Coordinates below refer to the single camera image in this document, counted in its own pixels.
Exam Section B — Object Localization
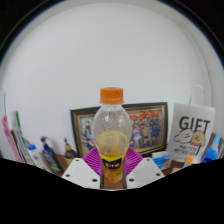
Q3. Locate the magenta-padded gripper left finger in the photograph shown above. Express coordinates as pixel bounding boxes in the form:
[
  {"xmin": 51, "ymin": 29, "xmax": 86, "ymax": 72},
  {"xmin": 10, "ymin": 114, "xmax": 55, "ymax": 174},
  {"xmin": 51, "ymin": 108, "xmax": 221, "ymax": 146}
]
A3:
[{"xmin": 61, "ymin": 147, "xmax": 103, "ymax": 190}]

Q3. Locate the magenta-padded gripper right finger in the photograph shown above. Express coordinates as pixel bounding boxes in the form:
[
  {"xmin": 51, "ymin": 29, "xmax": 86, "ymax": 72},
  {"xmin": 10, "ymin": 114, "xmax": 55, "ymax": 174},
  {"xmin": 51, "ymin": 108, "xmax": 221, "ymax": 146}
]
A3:
[{"xmin": 121, "ymin": 147, "xmax": 165, "ymax": 190}]

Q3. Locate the orange-capped juice bottle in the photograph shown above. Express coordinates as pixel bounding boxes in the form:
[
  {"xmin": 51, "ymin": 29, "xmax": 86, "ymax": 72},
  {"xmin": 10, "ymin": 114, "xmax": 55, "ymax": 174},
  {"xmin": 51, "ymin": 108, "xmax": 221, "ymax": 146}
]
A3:
[{"xmin": 92, "ymin": 87, "xmax": 133, "ymax": 184}]

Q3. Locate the dark yellow-labelled pump bottle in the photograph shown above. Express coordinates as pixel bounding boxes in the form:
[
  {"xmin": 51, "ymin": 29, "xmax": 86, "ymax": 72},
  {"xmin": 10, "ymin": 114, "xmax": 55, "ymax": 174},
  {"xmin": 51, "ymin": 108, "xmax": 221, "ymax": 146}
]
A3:
[{"xmin": 63, "ymin": 137, "xmax": 79, "ymax": 167}]

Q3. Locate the blue tissue pack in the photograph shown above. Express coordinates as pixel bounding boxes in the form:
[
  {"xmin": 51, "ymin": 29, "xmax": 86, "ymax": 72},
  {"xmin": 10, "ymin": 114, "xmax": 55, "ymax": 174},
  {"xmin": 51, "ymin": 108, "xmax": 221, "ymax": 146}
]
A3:
[{"xmin": 151, "ymin": 150, "xmax": 173, "ymax": 171}]

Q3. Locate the dark blue pump bottle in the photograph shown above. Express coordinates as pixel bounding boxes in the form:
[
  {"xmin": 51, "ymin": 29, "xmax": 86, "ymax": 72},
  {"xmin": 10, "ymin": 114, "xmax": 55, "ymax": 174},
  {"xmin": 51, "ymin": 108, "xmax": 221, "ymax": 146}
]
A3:
[{"xmin": 39, "ymin": 135, "xmax": 64, "ymax": 175}]

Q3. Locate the framed group photo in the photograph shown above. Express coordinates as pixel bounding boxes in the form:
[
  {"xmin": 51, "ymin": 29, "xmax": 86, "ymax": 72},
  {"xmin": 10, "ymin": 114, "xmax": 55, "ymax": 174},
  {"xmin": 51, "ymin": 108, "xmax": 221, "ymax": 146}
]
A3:
[{"xmin": 70, "ymin": 101, "xmax": 169, "ymax": 158}]

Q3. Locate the white shampoo bottle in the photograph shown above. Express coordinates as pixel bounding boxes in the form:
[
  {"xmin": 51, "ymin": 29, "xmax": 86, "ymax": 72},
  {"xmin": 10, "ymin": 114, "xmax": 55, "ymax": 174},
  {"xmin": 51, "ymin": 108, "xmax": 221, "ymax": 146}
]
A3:
[{"xmin": 26, "ymin": 143, "xmax": 46, "ymax": 169}]

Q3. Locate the white paper gift bag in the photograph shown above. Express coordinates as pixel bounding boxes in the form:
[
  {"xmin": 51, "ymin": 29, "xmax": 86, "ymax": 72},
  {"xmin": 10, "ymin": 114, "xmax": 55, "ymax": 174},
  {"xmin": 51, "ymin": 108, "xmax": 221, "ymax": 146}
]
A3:
[{"xmin": 165, "ymin": 84, "xmax": 217, "ymax": 164}]

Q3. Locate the blue detergent bottle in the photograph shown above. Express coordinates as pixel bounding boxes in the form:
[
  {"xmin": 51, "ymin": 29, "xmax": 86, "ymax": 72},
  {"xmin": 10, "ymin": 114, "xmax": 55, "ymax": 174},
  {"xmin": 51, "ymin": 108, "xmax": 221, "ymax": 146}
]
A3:
[{"xmin": 200, "ymin": 133, "xmax": 223, "ymax": 164}]

